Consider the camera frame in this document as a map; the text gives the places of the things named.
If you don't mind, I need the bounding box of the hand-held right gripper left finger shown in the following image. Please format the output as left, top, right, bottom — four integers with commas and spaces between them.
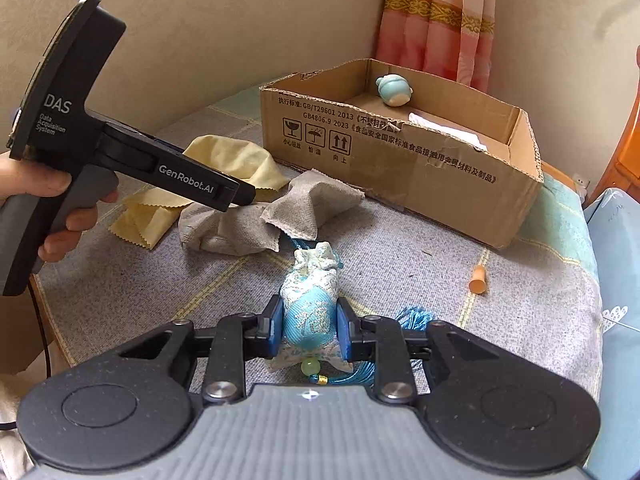
120, 294, 286, 406

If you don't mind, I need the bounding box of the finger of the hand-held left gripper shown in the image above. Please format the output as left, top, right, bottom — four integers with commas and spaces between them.
216, 174, 257, 209

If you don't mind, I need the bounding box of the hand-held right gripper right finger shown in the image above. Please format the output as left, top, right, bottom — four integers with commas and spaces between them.
336, 297, 501, 406

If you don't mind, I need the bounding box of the blue embroidered sachet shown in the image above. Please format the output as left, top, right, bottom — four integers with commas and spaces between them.
267, 241, 433, 387

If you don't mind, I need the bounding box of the grey cloth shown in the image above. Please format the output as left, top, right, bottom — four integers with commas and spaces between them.
178, 170, 366, 256

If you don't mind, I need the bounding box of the yellow microfibre cloth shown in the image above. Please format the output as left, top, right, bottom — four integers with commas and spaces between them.
109, 135, 291, 251

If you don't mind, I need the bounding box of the cardboard box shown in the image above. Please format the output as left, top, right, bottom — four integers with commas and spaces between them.
259, 58, 544, 250

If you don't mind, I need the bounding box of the small blue-capped plush toy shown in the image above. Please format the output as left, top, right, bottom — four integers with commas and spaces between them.
376, 74, 414, 107

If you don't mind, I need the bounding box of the white cloth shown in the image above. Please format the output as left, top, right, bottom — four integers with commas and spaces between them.
407, 111, 488, 152

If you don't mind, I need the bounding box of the person's left hand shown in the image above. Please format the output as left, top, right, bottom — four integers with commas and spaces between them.
0, 152, 120, 263

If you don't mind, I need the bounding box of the grey checked mat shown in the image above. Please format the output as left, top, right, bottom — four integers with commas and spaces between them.
30, 87, 603, 411

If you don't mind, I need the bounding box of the pink striped curtain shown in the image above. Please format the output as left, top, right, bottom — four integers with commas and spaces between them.
375, 0, 497, 93

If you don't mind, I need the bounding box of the blue floral bed sheet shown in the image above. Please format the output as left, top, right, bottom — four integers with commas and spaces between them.
582, 187, 640, 480

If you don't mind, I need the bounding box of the beige clothing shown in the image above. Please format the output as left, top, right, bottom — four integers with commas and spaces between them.
0, 375, 36, 480

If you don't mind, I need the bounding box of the wooden headboard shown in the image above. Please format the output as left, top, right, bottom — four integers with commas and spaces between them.
587, 45, 640, 206

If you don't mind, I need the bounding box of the black cable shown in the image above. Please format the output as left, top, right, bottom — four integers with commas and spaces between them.
0, 275, 53, 432

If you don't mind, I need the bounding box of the wooden frame edge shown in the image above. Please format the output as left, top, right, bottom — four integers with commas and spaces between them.
542, 160, 581, 187

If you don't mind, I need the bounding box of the white charging cable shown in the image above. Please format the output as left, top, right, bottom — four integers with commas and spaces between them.
602, 309, 640, 333

